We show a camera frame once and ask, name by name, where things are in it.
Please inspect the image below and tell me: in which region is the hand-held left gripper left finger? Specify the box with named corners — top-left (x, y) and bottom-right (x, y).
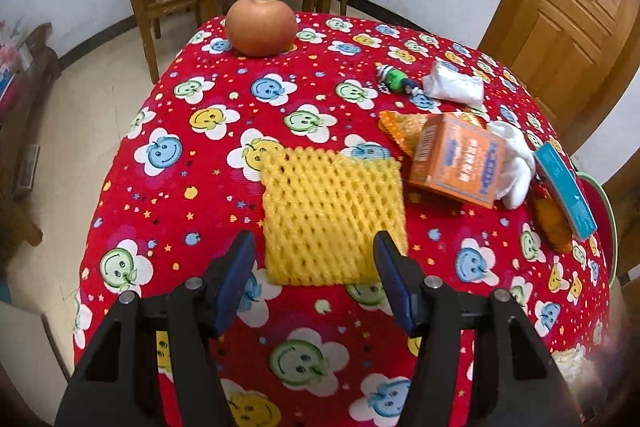
top-left (54, 230), bottom-right (257, 427)

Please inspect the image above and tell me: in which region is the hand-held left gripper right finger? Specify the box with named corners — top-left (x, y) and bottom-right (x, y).
top-left (373, 230), bottom-right (583, 427)

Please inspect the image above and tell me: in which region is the yellow foam fruit net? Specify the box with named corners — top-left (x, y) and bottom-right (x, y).
top-left (261, 147), bottom-right (408, 286)

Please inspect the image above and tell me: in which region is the orange cardboard box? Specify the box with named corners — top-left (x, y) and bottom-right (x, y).
top-left (407, 113), bottom-right (507, 210)

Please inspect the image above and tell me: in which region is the white soft paper wad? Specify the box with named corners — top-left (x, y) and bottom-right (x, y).
top-left (486, 121), bottom-right (537, 210)

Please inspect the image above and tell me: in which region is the white tissue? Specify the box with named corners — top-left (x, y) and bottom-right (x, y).
top-left (422, 60), bottom-right (485, 108)

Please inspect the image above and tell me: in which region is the red bin with green rim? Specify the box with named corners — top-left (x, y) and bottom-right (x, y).
top-left (577, 173), bottom-right (619, 278)

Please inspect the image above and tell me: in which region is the red printed smiley blanket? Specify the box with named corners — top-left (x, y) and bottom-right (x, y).
top-left (72, 12), bottom-right (613, 427)

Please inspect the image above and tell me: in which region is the orange mesh snack wrapper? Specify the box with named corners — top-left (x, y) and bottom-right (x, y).
top-left (377, 109), bottom-right (436, 158)

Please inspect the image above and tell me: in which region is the teal flat box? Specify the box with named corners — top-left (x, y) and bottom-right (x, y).
top-left (533, 142), bottom-right (599, 240)

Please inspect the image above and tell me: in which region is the small green white bottle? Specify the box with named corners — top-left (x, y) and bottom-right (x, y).
top-left (376, 63), bottom-right (426, 95)

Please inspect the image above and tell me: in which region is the orange-red apple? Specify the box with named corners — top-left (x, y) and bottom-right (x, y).
top-left (224, 0), bottom-right (298, 57)

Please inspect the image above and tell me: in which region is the wooden side cabinet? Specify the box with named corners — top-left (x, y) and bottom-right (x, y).
top-left (0, 23), bottom-right (61, 248)

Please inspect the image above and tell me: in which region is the wooden panelled door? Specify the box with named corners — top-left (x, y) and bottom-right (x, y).
top-left (477, 0), bottom-right (640, 152)

